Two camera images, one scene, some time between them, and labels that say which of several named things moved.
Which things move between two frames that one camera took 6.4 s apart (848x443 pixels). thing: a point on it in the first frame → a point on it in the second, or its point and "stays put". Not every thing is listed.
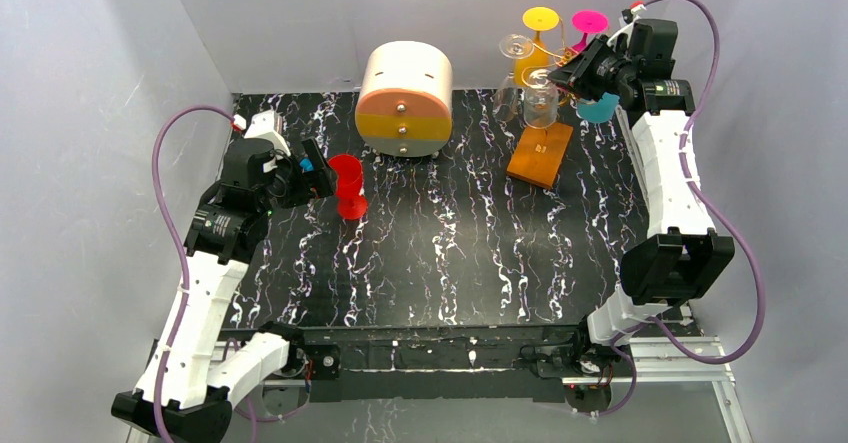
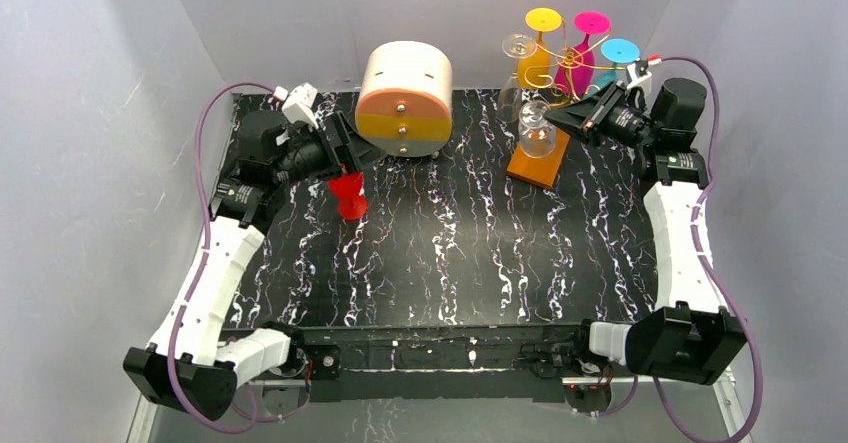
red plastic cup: (350, 204) stays put
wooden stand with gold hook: (538, 155) stays put
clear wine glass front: (541, 99) → (537, 136)
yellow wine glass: (538, 19) stays put
